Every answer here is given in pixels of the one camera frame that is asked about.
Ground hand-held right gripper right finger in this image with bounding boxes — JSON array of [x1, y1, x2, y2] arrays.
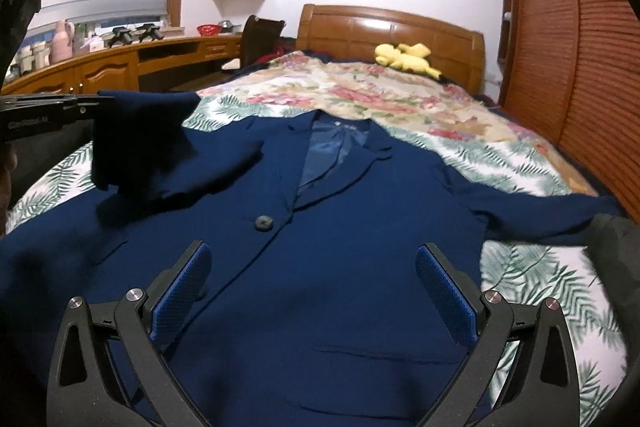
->
[[415, 243, 583, 427]]

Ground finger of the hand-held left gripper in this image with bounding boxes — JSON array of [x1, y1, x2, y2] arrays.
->
[[62, 94, 118, 116]]

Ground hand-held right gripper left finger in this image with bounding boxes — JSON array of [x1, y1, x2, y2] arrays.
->
[[47, 241, 213, 427]]

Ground navy blue suit jacket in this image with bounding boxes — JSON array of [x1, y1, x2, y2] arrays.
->
[[0, 90, 623, 427]]

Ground person's left hand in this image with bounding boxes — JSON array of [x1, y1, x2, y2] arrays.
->
[[0, 146, 19, 210]]

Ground wooden desk cabinet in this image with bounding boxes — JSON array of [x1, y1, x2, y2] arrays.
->
[[0, 34, 247, 98]]

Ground white jars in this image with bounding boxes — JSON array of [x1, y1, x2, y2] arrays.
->
[[16, 41, 52, 74]]

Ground pink jug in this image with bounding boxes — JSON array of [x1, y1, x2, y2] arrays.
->
[[50, 20, 76, 63]]

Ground black stand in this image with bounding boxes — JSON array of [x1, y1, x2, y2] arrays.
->
[[106, 27, 134, 48], [135, 23, 164, 42]]

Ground leaf print bed sheet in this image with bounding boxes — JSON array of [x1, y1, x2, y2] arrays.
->
[[10, 94, 630, 420]]

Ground dark cloth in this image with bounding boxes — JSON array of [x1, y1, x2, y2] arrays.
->
[[587, 212, 640, 313]]

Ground dark wooden chair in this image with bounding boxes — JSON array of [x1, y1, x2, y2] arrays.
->
[[239, 14, 287, 68]]

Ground red cloth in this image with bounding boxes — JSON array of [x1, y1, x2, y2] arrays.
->
[[257, 49, 302, 68]]

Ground floral blanket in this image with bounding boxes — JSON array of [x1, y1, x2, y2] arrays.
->
[[197, 51, 600, 198]]

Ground yellow plush toy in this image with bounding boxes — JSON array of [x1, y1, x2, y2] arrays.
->
[[374, 42, 444, 80]]

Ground wooden louvered wardrobe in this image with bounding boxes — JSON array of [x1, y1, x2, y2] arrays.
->
[[497, 0, 640, 228]]

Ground wooden bed headboard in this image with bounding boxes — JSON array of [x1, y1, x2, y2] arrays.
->
[[296, 4, 487, 96]]

